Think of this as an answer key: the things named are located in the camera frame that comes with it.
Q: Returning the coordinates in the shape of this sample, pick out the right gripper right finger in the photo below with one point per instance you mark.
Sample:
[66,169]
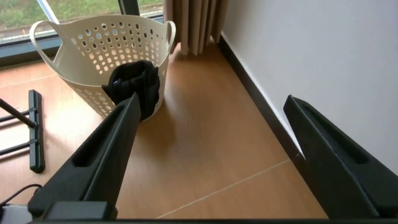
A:
[351,186]

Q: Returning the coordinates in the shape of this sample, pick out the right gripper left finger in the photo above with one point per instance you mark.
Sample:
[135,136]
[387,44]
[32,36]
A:
[93,174]

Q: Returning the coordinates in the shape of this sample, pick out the black garment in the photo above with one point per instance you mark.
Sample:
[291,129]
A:
[133,81]

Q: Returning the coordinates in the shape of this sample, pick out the black clothes rack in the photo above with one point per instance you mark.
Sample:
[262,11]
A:
[35,130]

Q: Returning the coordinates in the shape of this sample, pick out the white laundry basket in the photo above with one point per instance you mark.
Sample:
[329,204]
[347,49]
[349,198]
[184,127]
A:
[74,71]

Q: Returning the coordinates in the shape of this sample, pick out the window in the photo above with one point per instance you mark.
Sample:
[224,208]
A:
[77,9]

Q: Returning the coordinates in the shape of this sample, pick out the beige curtain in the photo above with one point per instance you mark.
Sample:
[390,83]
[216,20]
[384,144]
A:
[196,25]

